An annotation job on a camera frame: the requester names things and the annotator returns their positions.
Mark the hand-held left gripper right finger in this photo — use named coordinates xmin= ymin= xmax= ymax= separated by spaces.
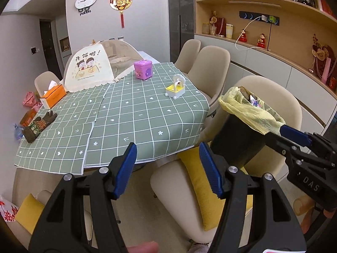
xmin=199 ymin=142 xmax=308 ymax=253

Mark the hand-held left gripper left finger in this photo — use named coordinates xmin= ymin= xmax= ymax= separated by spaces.
xmin=28 ymin=142 xmax=138 ymax=253

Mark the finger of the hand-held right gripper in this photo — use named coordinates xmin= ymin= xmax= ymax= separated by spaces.
xmin=279 ymin=125 xmax=314 ymax=148
xmin=265 ymin=132 xmax=299 ymax=161

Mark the black trash bin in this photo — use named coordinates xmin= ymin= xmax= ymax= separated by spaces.
xmin=211 ymin=111 xmax=266 ymax=176

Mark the yellow plastic bin bag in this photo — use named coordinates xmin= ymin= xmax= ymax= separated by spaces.
xmin=218 ymin=86 xmax=286 ymax=135

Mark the person's right hand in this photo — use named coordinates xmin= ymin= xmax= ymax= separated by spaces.
xmin=293 ymin=195 xmax=325 ymax=234

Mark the person's left hand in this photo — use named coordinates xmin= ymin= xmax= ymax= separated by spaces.
xmin=128 ymin=242 xmax=160 ymax=253

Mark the yellow seat cushion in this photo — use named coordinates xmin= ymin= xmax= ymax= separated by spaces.
xmin=14 ymin=193 xmax=45 ymax=235
xmin=178 ymin=148 xmax=254 ymax=231

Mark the beige chair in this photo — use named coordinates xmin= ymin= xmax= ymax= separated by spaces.
xmin=174 ymin=39 xmax=202 ymax=74
xmin=12 ymin=166 xmax=92 ymax=251
xmin=187 ymin=45 xmax=231 ymax=103
xmin=34 ymin=71 xmax=62 ymax=98
xmin=150 ymin=75 xmax=303 ymax=244

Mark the green checked tablecloth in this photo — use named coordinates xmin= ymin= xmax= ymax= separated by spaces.
xmin=83 ymin=62 xmax=211 ymax=176
xmin=16 ymin=84 xmax=106 ymax=176

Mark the pink box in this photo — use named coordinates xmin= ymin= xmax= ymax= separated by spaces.
xmin=322 ymin=57 xmax=335 ymax=83

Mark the grey sideboard cabinet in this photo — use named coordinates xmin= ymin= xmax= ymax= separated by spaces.
xmin=193 ymin=33 xmax=337 ymax=185

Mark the large flower bouquet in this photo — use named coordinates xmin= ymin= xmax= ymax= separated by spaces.
xmin=309 ymin=34 xmax=336 ymax=81

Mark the white yellow plastic holder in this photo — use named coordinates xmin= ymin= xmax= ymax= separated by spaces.
xmin=165 ymin=74 xmax=185 ymax=99

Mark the brown knitted glove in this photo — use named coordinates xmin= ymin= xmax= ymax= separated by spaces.
xmin=21 ymin=111 xmax=58 ymax=143

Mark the purple plastic box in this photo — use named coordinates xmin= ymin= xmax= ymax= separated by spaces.
xmin=133 ymin=60 xmax=153 ymax=80

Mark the orange tissue box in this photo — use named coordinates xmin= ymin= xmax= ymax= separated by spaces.
xmin=39 ymin=80 xmax=67 ymax=109

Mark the cartoon printed mesh food cover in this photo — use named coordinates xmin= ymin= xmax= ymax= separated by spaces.
xmin=64 ymin=39 xmax=144 ymax=93

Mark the small orange box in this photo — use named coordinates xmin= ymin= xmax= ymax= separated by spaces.
xmin=20 ymin=109 xmax=37 ymax=127

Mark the blue cellophane wrapper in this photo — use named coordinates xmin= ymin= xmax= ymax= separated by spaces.
xmin=13 ymin=122 xmax=25 ymax=140

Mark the pink paper bag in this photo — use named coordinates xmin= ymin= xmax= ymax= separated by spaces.
xmin=22 ymin=91 xmax=43 ymax=108

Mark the red white paper cutting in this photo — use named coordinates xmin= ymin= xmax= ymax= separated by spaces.
xmin=0 ymin=195 xmax=19 ymax=224

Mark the red gift bag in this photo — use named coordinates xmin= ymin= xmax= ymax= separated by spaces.
xmin=216 ymin=17 xmax=226 ymax=36

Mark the red book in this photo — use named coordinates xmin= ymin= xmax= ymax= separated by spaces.
xmin=316 ymin=0 xmax=335 ymax=16

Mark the small flower bouquet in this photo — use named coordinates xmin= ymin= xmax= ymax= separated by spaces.
xmin=209 ymin=11 xmax=219 ymax=32

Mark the framed picture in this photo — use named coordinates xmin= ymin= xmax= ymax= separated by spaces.
xmin=59 ymin=37 xmax=71 ymax=53

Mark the dark door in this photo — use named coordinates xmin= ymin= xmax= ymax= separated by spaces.
xmin=39 ymin=18 xmax=62 ymax=77

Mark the dark grey tall cabinet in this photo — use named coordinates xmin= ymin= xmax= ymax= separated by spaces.
xmin=167 ymin=0 xmax=197 ymax=64

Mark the red gold hanging ornament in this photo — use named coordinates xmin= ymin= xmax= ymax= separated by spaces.
xmin=109 ymin=0 xmax=133 ymax=29

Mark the wooden wall shelf unit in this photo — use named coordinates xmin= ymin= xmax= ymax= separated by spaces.
xmin=193 ymin=0 xmax=337 ymax=103

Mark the white charging cable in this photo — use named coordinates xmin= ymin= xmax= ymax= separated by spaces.
xmin=235 ymin=18 xmax=264 ymax=51

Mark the black wall power strip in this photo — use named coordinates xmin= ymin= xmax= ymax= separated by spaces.
xmin=239 ymin=11 xmax=280 ymax=26

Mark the panda wall clock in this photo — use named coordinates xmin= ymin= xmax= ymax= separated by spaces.
xmin=74 ymin=0 xmax=98 ymax=16

